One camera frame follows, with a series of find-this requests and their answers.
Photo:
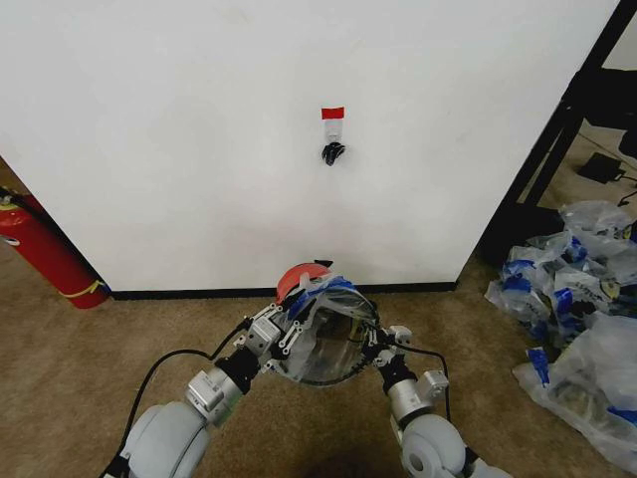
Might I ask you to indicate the black flat floor box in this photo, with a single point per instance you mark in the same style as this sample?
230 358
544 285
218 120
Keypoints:
599 168

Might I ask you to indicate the black mesh trash bin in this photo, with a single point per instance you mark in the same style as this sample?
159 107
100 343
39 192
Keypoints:
343 376

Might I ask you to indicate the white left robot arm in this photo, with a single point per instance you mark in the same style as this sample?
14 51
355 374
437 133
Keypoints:
164 438

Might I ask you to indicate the black metal frame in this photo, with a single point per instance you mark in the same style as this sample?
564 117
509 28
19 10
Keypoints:
542 154

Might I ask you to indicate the red tape strip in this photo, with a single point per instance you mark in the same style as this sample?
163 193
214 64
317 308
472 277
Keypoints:
333 113

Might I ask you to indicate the clear bin liner blue tape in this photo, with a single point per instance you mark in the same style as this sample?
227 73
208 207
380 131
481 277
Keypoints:
323 343

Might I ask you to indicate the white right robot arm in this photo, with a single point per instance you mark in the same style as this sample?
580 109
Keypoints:
428 438

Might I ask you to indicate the large clear bag blue tape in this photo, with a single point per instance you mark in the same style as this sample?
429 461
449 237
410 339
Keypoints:
587 383

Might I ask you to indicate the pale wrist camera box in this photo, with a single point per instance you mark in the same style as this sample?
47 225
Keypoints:
399 334
264 334

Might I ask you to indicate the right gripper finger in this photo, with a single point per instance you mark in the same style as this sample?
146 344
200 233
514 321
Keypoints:
367 362
377 336

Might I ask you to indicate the clear bag with blue tape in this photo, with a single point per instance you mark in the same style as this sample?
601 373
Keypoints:
597 284
537 259
522 309
594 219

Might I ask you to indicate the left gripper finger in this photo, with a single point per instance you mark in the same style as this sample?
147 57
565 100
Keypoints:
263 311
287 341

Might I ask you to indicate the white wall hook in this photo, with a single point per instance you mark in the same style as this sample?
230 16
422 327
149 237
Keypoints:
333 130

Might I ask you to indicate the red round lid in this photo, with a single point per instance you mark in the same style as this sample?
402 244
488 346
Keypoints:
296 281

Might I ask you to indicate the red fire extinguisher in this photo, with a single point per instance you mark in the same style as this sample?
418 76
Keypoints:
47 249

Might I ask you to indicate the black baseboard strip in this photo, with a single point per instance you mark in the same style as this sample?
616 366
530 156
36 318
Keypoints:
249 291

